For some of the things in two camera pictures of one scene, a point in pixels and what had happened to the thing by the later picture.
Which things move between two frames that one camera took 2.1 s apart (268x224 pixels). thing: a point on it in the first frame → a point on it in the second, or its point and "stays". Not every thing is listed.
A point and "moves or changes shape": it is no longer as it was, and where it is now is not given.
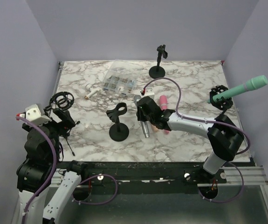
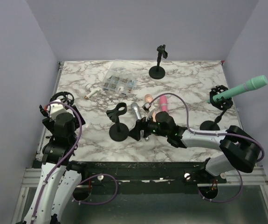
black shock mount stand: x=78 y=122 moves or changes shape
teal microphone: x=255 y=82 stays
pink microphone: x=163 y=105 stays
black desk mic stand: x=158 y=72 stays
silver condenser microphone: x=144 y=124 moves or changes shape
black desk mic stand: x=118 y=131 stays
